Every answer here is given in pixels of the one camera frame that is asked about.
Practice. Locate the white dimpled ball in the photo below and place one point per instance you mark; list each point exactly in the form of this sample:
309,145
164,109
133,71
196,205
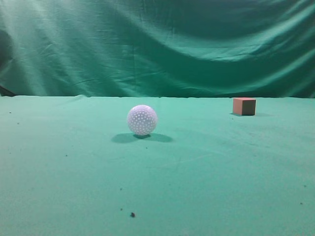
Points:
142,120

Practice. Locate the green table cloth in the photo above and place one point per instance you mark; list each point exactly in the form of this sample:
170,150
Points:
70,166

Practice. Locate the green backdrop cloth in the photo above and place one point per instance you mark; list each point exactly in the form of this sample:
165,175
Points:
158,48

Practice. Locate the red cube block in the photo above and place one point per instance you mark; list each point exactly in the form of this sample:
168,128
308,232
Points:
244,106

